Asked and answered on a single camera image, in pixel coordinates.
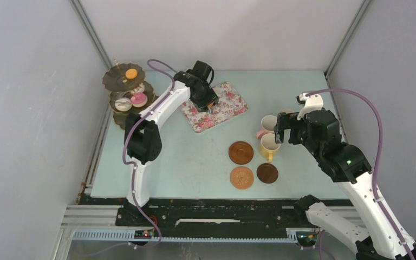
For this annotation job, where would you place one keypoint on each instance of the yellow mug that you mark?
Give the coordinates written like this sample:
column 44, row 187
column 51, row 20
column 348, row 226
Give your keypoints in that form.
column 268, row 146

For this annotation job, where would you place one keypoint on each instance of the pink mug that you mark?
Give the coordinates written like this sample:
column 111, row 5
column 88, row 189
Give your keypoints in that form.
column 268, row 123

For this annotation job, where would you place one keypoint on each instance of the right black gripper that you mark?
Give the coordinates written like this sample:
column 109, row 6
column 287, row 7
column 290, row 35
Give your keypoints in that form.
column 286, row 121

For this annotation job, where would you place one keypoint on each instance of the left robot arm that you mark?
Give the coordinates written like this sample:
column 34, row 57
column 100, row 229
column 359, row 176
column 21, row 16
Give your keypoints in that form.
column 142, row 141

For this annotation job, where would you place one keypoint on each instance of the dark brown wooden coaster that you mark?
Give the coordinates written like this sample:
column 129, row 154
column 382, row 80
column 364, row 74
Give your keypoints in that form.
column 267, row 173

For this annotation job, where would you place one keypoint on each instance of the white chocolate-drizzled donut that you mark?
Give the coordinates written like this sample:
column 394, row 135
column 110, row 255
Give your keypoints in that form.
column 139, row 89
column 123, row 104

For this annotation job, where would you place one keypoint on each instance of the light brown wooden coaster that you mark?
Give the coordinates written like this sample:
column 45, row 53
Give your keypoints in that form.
column 241, row 152

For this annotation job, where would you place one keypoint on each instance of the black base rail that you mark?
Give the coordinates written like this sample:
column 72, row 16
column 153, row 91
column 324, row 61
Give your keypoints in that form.
column 189, row 220

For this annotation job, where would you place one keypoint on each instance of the three-tier dark dessert stand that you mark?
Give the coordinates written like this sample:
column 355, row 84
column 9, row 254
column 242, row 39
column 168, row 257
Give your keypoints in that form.
column 119, row 86

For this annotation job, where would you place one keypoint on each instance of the woven rattan coaster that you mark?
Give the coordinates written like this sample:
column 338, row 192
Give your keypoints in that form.
column 242, row 178

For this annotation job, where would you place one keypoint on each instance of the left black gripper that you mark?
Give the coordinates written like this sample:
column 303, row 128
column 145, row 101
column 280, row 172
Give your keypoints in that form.
column 210, row 97

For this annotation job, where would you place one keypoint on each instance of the orange round biscuit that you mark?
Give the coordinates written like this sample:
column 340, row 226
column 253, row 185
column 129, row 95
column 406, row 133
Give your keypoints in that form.
column 131, row 73

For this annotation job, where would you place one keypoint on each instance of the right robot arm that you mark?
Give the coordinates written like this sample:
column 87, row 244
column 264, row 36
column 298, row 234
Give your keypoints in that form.
column 381, row 237

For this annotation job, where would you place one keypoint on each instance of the pink frosted donut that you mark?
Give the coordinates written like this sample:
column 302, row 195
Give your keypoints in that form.
column 139, row 100

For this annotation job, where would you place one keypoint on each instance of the floral rectangular tray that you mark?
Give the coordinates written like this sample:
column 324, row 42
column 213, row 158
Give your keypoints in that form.
column 231, row 104

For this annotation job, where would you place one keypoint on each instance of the green mug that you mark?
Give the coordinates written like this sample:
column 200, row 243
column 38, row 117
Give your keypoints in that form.
column 288, row 111

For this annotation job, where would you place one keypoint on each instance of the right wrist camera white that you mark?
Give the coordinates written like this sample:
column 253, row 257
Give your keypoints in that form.
column 310, row 103

